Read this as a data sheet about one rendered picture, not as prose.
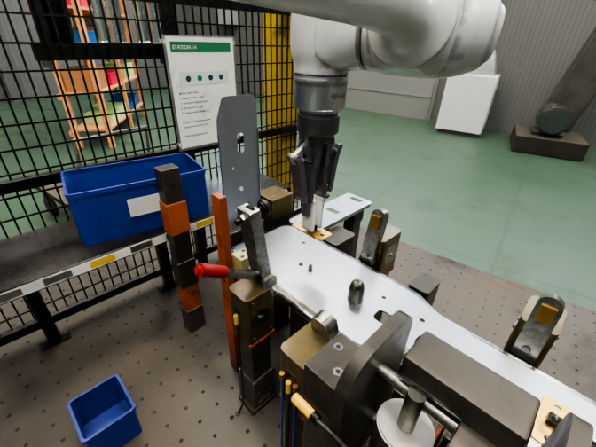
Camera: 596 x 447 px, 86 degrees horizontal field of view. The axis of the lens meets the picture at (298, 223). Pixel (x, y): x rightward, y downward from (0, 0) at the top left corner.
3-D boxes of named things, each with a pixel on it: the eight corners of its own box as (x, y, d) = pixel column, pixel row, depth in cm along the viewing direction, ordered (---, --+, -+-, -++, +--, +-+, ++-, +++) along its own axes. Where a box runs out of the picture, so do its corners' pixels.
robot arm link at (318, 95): (359, 75, 53) (355, 113, 56) (318, 70, 59) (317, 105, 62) (323, 78, 48) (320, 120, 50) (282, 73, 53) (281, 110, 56)
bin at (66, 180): (212, 214, 88) (207, 169, 82) (83, 247, 73) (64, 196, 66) (191, 192, 100) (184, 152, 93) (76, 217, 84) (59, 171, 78)
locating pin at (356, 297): (364, 304, 66) (369, 279, 63) (356, 312, 64) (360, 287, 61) (352, 296, 68) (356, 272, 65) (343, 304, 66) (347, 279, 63)
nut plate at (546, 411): (544, 395, 49) (546, 389, 48) (574, 413, 46) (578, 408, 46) (528, 435, 44) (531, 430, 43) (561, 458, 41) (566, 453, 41)
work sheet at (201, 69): (240, 139, 112) (234, 36, 96) (179, 152, 98) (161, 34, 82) (237, 137, 113) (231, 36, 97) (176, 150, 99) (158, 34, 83)
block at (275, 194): (290, 286, 113) (293, 192, 95) (273, 297, 108) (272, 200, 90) (275, 276, 118) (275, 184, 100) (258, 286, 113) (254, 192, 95)
